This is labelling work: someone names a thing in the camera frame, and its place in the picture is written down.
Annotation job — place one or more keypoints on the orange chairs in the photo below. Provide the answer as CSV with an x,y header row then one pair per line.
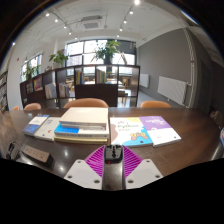
x,y
86,102

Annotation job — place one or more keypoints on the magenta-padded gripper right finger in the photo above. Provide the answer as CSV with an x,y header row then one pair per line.
x,y
143,173

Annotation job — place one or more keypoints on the large white wall radiator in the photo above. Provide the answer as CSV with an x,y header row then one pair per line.
x,y
171,89

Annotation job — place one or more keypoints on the tall bookshelf with books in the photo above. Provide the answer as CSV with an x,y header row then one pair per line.
x,y
3,91

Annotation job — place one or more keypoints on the blue-covered book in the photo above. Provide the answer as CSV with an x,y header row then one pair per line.
x,y
33,126

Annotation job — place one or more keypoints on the ceiling air conditioner unit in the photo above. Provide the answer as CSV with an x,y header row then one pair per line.
x,y
90,22

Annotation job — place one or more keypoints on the olive-edged book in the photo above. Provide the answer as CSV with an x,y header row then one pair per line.
x,y
80,140

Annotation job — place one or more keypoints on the dark open shelf unit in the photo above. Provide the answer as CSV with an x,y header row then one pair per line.
x,y
96,93

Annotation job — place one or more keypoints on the purple and white book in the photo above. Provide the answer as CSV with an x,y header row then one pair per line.
x,y
156,125

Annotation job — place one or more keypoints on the ceiling spot lights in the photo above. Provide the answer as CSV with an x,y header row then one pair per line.
x,y
136,2

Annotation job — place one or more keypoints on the large beige book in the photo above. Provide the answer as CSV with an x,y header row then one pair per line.
x,y
85,116

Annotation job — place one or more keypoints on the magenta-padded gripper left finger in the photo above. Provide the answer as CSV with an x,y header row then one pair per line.
x,y
83,173

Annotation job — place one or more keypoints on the small white wall radiator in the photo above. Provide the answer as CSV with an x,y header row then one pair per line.
x,y
144,80

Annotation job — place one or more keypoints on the white-covered book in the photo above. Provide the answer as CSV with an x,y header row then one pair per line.
x,y
46,130

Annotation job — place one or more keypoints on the green potted plant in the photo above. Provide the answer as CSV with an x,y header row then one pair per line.
x,y
31,70
107,50
59,57

